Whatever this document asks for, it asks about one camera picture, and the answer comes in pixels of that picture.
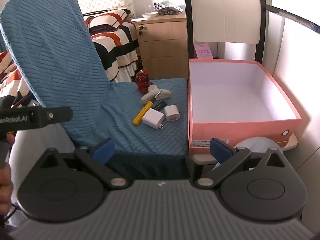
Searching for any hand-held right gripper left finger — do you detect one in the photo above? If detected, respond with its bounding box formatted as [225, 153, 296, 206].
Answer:
[40, 137, 130, 190]

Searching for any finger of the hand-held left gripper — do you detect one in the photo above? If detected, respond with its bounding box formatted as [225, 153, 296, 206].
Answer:
[32, 106, 73, 128]

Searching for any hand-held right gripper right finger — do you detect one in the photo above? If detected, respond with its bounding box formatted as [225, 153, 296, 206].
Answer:
[195, 137, 287, 188]

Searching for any pink cardboard box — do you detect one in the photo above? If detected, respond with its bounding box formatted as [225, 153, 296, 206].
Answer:
[188, 58, 303, 155]

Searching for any yellow handled screwdriver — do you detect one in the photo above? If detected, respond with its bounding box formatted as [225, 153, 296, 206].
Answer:
[133, 89, 163, 126]

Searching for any beige fluffy hair clip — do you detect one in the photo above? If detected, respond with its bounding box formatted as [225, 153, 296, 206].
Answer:
[140, 85, 172, 105]

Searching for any person's left hand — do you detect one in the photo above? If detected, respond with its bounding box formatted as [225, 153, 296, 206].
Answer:
[0, 133, 15, 207]

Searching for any pale round disc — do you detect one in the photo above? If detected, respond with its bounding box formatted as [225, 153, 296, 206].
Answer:
[215, 136, 283, 171]

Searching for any large white charger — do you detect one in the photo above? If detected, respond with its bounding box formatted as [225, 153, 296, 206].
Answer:
[142, 108, 165, 130]

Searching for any small white charger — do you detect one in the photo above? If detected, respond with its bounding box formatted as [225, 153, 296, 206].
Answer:
[164, 105, 181, 122]

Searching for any blue quilted mat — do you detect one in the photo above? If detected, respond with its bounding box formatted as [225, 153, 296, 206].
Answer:
[0, 0, 188, 159]

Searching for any red black toy figure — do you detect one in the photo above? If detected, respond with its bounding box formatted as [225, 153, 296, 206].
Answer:
[135, 69, 152, 93]

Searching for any striped bed blanket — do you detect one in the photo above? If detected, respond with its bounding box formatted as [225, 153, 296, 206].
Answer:
[0, 21, 140, 109]

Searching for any pink carton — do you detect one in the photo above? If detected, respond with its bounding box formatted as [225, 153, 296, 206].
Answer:
[195, 44, 213, 59]

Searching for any striped pillow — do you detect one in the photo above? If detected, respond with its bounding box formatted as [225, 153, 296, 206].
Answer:
[83, 9, 132, 28]

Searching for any wooden nightstand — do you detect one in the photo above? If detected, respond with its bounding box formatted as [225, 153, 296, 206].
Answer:
[131, 14, 188, 80]

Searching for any white chair black frame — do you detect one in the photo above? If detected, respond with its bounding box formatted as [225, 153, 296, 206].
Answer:
[183, 0, 299, 180]

